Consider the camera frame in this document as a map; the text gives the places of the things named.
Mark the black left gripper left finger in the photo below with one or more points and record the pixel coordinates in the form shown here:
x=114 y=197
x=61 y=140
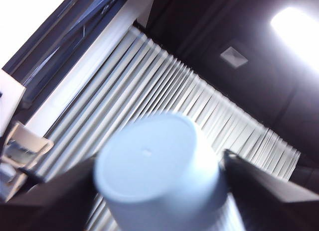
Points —
x=45 y=208

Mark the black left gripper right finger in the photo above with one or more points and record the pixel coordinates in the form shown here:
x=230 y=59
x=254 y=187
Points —
x=274 y=206

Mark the blue ribbed cup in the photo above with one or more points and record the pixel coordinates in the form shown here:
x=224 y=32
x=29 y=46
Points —
x=154 y=171

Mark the square ceiling vent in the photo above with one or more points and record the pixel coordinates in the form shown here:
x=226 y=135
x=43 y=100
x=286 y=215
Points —
x=234 y=56

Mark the bright ceiling light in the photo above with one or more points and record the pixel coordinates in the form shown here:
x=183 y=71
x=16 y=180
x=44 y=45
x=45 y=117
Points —
x=296 y=34

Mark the dark window frame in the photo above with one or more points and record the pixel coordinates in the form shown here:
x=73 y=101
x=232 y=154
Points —
x=49 y=49

